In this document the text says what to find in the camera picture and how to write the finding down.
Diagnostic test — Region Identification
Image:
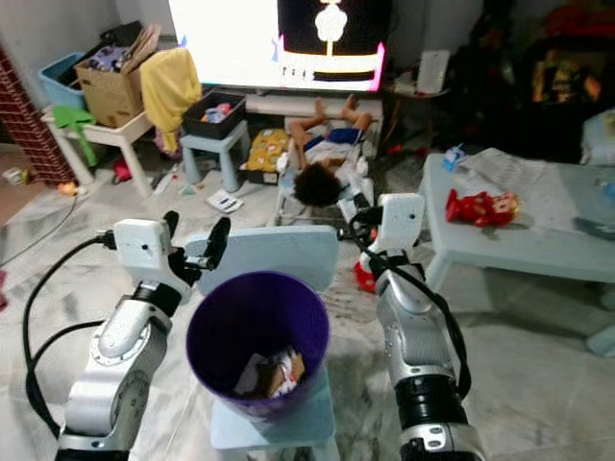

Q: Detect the brown wrapper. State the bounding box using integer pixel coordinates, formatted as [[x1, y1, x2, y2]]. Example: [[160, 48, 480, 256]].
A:
[[286, 353, 308, 381]]

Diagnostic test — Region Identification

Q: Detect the purple plastic rubbish bin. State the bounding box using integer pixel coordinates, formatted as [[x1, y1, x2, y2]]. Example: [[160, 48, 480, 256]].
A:
[[185, 271, 332, 425]]

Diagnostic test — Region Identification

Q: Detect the white printed booklet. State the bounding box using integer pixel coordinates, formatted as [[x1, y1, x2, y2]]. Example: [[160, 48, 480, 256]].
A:
[[207, 189, 245, 214]]

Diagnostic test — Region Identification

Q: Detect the lying child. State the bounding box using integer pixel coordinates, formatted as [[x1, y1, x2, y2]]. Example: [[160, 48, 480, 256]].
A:
[[283, 93, 376, 208]]

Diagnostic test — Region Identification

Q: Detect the light blue child chair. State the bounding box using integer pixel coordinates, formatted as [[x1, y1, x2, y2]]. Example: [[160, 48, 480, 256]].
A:
[[183, 226, 343, 461]]

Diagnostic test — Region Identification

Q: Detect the grey-blue plastic stool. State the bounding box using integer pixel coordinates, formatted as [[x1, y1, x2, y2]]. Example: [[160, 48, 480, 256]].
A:
[[179, 120, 250, 193]]

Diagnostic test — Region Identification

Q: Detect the yellow patterned box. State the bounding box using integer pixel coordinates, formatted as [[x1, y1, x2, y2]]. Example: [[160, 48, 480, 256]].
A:
[[240, 128, 292, 185]]

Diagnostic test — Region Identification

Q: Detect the small blue white bottle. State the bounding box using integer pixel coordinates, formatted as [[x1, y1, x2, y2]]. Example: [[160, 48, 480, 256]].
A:
[[442, 144, 468, 173]]

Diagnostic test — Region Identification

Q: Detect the red plush toy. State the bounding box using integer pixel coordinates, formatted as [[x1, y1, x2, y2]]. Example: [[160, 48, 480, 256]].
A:
[[445, 189, 521, 230]]

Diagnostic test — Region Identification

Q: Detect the small white table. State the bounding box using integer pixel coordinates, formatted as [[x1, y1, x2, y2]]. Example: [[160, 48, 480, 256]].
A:
[[41, 108, 152, 199]]

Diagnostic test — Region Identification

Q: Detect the black plastic crate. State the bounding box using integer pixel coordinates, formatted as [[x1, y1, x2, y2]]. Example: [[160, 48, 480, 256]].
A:
[[181, 91, 248, 143]]

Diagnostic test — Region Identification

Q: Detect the yellow cloth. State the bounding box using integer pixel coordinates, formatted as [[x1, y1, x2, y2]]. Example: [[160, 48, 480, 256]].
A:
[[140, 48, 204, 152]]

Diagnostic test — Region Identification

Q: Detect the small light blue table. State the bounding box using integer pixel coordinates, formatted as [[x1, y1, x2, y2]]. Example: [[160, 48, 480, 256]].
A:
[[418, 152, 615, 310]]

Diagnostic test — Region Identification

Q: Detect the green toy shovel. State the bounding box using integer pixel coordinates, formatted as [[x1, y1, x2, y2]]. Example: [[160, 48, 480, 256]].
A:
[[51, 104, 98, 166]]

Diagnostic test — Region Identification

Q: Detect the white paper sheet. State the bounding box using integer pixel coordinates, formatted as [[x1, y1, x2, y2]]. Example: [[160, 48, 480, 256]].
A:
[[459, 154, 573, 200]]

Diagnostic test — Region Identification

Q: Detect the white upright box device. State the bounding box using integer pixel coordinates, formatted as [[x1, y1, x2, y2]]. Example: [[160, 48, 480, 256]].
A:
[[415, 50, 452, 95]]

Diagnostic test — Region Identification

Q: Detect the brown cardboard box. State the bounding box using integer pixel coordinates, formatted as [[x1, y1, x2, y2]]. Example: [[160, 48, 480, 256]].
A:
[[75, 24, 162, 129]]

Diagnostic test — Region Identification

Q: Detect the red brick pattern panel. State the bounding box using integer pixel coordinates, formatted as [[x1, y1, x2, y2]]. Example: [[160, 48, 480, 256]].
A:
[[0, 48, 50, 189]]

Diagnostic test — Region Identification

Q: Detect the blue plastic tub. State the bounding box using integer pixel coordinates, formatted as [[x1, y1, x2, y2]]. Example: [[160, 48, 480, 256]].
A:
[[38, 62, 87, 111]]

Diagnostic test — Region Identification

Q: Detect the television screen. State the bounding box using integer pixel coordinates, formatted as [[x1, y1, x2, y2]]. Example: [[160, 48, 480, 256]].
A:
[[168, 0, 394, 94]]

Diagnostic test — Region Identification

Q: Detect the dark storage shelf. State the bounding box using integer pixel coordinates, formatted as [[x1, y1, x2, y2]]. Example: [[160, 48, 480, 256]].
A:
[[461, 0, 615, 164]]

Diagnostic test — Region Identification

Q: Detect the large plastic wipes pack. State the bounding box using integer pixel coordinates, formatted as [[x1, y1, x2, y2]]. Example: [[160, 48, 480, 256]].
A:
[[581, 109, 615, 166]]

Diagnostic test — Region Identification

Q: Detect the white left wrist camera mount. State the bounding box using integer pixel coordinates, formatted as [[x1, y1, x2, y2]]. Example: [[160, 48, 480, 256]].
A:
[[112, 219, 176, 281]]

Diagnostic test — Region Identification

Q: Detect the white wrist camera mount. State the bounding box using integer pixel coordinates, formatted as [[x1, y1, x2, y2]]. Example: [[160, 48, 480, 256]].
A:
[[112, 219, 176, 281], [377, 192, 428, 255]]

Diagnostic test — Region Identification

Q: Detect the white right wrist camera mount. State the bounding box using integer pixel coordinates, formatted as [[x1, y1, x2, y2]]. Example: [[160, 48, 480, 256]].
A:
[[377, 192, 428, 255]]

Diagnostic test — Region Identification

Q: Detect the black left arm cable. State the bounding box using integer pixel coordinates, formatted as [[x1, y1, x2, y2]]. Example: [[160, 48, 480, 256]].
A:
[[22, 230, 118, 438]]

